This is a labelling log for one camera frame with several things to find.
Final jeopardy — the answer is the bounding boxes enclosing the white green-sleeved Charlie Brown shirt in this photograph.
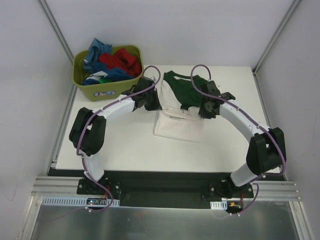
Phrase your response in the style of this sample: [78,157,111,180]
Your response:
[154,70,207,143]

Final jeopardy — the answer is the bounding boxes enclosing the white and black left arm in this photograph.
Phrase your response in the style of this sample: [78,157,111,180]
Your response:
[68,76,162,195]

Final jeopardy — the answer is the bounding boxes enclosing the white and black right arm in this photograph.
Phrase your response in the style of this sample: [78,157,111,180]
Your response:
[199,81,286,198]

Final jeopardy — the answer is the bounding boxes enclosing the olive green plastic bin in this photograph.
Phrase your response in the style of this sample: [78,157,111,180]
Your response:
[73,45,143,101]

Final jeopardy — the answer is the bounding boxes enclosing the red t-shirt in bin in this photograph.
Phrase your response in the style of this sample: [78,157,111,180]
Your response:
[98,48,143,82]

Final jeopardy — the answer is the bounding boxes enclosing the bright green cloth in bin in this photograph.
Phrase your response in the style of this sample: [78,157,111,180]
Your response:
[99,78,112,84]

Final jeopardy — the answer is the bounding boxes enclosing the blue t-shirt in bin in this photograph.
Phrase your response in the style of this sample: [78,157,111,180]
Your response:
[81,37,135,86]

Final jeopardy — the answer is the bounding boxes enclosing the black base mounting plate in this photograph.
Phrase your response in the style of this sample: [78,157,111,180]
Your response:
[48,169,254,209]

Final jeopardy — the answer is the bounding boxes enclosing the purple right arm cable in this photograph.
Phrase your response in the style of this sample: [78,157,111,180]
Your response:
[190,64,287,186]

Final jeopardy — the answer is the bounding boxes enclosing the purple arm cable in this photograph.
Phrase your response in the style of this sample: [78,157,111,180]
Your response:
[190,64,287,186]
[76,65,161,196]

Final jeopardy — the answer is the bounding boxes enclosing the right aluminium frame post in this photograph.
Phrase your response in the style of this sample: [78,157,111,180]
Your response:
[252,0,302,76]

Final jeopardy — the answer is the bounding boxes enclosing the aluminium frame post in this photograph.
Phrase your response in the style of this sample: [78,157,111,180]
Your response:
[252,0,302,76]
[37,0,74,64]

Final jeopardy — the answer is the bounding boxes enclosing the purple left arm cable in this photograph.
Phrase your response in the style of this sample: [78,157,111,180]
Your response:
[76,65,161,196]

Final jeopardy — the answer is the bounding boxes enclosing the aluminium front rail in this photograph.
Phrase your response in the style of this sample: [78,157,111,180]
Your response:
[31,176,303,202]

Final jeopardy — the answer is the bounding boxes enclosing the white right cable duct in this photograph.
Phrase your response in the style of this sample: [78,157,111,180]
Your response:
[209,200,243,211]

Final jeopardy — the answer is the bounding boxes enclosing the white cable duct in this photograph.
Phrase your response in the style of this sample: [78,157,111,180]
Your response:
[209,200,243,211]
[42,196,120,208]

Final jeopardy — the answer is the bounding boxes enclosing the left aluminium frame post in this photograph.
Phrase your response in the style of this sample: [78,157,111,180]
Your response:
[37,0,74,64]

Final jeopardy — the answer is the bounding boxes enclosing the white left cable duct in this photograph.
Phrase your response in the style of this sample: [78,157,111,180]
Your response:
[42,196,120,208]

